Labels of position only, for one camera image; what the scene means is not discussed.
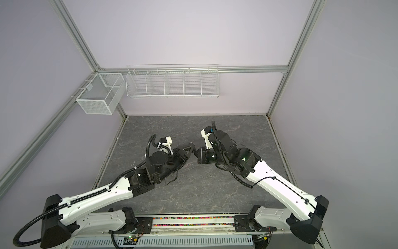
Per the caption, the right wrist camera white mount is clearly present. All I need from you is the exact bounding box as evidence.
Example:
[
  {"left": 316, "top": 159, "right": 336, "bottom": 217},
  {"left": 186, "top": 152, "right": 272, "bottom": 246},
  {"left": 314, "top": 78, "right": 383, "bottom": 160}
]
[{"left": 201, "top": 126, "right": 213, "bottom": 150}]

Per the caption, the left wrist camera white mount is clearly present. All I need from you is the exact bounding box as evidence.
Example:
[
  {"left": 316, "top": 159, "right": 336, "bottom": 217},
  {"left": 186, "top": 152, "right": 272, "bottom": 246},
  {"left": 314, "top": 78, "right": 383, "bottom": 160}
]
[{"left": 155, "top": 137, "right": 172, "bottom": 154}]

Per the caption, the white vented cable duct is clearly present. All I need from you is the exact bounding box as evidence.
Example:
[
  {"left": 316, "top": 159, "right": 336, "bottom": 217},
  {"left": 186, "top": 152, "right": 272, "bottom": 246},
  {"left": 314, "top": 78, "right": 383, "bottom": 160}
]
[{"left": 65, "top": 234, "right": 254, "bottom": 249}]

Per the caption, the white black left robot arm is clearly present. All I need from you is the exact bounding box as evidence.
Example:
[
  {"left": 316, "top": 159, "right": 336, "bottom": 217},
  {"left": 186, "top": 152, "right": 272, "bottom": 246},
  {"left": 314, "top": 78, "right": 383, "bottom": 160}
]
[{"left": 12, "top": 134, "right": 195, "bottom": 249}]

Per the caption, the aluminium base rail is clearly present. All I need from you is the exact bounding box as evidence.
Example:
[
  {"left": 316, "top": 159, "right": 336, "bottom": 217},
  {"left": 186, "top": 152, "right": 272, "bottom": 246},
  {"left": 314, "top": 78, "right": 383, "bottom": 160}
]
[{"left": 67, "top": 209, "right": 323, "bottom": 242}]

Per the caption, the white wire long basket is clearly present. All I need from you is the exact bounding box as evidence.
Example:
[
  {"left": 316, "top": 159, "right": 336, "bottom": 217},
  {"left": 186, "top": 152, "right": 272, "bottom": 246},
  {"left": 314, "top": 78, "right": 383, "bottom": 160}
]
[{"left": 125, "top": 64, "right": 220, "bottom": 98}]

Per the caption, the white mesh square basket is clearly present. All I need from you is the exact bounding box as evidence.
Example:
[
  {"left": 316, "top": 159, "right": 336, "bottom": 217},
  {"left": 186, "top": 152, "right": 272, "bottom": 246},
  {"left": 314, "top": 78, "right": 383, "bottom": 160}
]
[{"left": 76, "top": 73, "right": 125, "bottom": 115}]

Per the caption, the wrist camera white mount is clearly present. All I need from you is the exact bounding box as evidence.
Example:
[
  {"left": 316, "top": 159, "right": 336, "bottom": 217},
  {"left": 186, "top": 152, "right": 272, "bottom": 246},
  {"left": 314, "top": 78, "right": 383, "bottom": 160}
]
[
  {"left": 155, "top": 137, "right": 172, "bottom": 154},
  {"left": 201, "top": 126, "right": 213, "bottom": 150}
]

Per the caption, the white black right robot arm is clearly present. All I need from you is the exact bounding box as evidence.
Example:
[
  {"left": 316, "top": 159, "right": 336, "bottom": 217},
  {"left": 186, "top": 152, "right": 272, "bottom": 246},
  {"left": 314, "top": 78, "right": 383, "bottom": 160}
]
[{"left": 194, "top": 121, "right": 329, "bottom": 244}]

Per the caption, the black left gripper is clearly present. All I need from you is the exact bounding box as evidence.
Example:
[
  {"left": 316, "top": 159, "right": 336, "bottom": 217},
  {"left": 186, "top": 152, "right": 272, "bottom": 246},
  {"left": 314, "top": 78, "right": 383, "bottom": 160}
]
[{"left": 156, "top": 144, "right": 195, "bottom": 183}]

